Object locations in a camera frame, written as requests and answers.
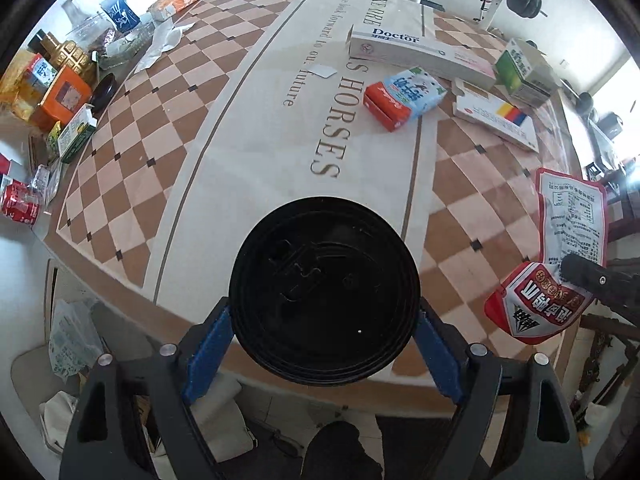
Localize red snack pouch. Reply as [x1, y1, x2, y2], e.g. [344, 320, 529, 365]
[484, 168, 608, 344]

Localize person's dark trouser legs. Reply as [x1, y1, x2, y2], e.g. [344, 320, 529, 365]
[299, 420, 383, 480]

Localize red crushed can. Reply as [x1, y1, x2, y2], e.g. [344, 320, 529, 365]
[1, 180, 40, 226]

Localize green white carton box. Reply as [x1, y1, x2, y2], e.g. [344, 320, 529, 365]
[494, 38, 561, 108]

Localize gold bottle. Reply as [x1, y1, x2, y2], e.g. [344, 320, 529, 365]
[27, 29, 96, 84]

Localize red blue milk carton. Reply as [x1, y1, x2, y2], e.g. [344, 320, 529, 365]
[363, 66, 448, 132]

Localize white folded cushion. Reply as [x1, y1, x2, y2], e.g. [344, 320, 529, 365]
[191, 373, 257, 463]

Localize white Doctor toothpaste box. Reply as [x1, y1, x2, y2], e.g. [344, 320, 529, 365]
[347, 26, 496, 90]

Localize white box with colour stripes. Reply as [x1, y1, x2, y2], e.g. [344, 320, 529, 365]
[451, 78, 539, 154]

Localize checkered table cloth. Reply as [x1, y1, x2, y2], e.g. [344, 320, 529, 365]
[44, 0, 579, 360]

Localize black round plastic lid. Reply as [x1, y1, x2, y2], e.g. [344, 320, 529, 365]
[229, 196, 421, 387]

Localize orange box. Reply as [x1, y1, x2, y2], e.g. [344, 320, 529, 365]
[29, 66, 92, 132]

